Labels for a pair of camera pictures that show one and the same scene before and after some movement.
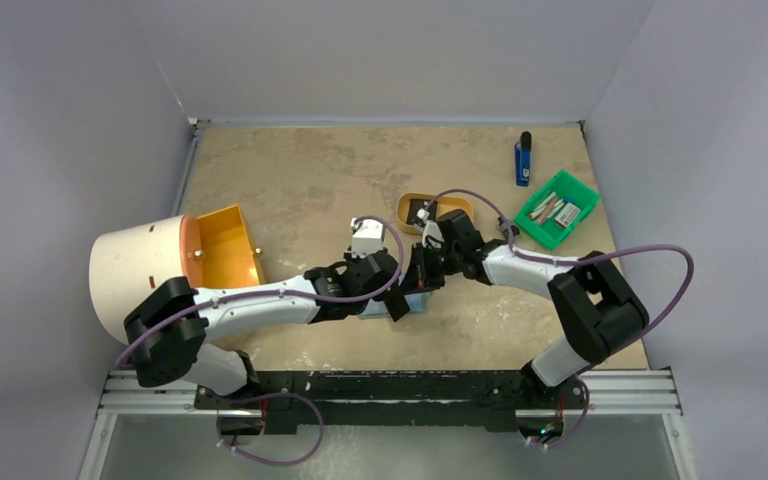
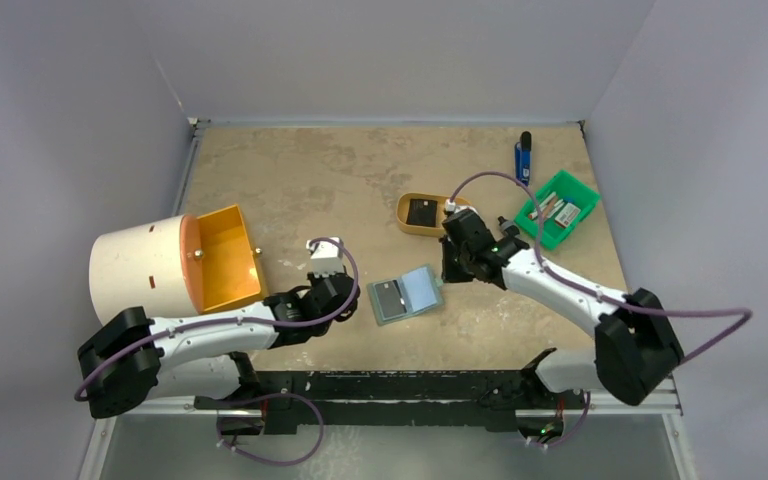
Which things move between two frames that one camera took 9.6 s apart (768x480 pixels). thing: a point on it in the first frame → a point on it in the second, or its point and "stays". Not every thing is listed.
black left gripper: (349, 260) → (314, 280)
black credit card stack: (416, 204) stays
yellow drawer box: (229, 257) stays
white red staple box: (567, 215) stays
